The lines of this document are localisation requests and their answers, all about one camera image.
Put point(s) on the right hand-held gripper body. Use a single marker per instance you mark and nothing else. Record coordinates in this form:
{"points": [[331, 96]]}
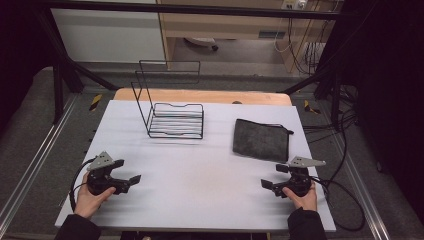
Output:
{"points": [[300, 181]]}

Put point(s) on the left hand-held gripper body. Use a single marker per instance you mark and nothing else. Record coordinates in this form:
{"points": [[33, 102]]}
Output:
{"points": [[100, 180]]}

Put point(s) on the dark grey towel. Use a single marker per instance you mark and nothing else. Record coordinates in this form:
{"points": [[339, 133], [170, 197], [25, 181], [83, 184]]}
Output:
{"points": [[261, 140]]}

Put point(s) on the person's right hand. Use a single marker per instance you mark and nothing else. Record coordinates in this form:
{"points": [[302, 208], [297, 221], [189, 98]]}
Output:
{"points": [[307, 201]]}

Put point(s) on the person's left hand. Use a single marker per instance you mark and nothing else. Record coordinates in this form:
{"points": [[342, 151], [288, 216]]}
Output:
{"points": [[87, 203]]}

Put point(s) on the yellow black tape strip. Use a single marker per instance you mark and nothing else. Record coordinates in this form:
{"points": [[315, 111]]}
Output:
{"points": [[310, 107], [95, 102]]}

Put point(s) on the white cabinet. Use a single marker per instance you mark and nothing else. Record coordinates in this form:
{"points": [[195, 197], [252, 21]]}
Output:
{"points": [[106, 36]]}

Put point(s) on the office chair base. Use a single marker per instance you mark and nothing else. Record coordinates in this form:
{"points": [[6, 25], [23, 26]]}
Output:
{"points": [[201, 41]]}

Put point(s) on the light wooden desk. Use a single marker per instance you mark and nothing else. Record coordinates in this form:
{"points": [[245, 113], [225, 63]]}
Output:
{"points": [[226, 28]]}

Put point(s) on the white power strip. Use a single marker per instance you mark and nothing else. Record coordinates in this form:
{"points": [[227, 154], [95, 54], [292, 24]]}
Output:
{"points": [[295, 4]]}

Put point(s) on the aluminium floor rail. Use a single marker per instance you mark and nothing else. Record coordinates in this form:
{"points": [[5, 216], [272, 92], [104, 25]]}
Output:
{"points": [[363, 193], [36, 163]]}

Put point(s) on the black metal frame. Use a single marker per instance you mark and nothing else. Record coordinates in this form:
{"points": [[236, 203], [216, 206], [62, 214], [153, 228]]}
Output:
{"points": [[186, 9]]}

